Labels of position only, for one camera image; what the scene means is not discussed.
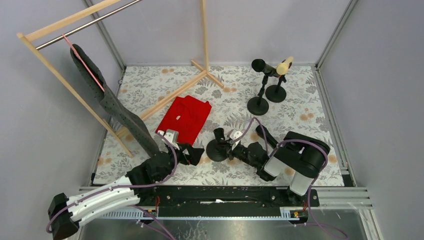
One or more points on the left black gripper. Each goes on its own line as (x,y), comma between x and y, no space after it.
(184,151)

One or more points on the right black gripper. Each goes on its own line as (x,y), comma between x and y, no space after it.
(230,148)

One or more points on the black mic stand corner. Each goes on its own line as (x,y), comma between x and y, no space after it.
(217,149)

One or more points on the black mic stand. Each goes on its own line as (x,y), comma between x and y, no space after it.
(276,93)
(257,105)

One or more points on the black microphone orange tip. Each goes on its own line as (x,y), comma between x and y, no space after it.
(260,66)

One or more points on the beige microphone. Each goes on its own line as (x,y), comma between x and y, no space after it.
(283,67)

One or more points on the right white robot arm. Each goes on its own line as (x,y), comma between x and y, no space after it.
(305,155)

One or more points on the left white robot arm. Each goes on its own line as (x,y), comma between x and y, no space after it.
(68,213)

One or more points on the red folded shirt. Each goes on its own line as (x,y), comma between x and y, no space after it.
(186,115)

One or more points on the floral patterned mat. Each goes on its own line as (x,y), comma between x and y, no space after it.
(144,86)

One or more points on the dark grey hanging garment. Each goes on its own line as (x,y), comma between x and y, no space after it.
(110,103)

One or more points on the pink clothes hanger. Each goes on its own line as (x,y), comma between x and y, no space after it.
(83,62)

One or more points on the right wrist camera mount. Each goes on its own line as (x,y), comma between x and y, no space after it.
(234,136)

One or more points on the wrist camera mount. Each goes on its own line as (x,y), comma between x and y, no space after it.
(169,137)
(234,136)

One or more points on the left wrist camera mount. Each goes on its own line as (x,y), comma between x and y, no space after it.
(169,137)

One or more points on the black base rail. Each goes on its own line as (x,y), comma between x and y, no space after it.
(224,201)

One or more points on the metal clothes rail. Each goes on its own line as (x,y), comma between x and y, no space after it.
(86,25)

